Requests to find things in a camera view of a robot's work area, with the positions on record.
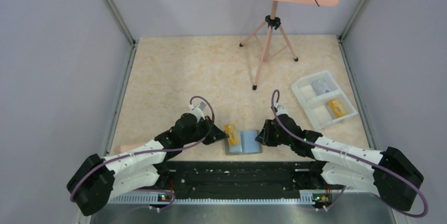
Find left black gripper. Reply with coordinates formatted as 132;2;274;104
182;115;229;145

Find grey card holder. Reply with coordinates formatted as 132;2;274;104
224;130;263;155

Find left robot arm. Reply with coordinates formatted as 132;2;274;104
66;113;228;216

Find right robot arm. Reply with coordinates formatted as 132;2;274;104
256;114;424;211

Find silver card in tray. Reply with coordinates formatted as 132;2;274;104
311;78;333;96

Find gold cards in tray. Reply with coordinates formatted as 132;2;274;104
327;99;348;118

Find white divided plastic tray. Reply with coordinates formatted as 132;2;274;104
290;70;358;131

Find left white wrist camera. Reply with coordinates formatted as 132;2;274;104
189;102;207;121

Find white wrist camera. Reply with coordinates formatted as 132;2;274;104
274;103;289;116
189;102;207;121

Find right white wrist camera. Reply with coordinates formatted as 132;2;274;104
274;103;289;116

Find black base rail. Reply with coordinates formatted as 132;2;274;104
87;159;385;206

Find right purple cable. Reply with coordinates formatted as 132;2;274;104
271;90;429;219

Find purple cable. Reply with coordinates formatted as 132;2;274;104
271;90;429;219
69;95;215;203

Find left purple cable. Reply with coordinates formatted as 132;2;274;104
69;95;215;203

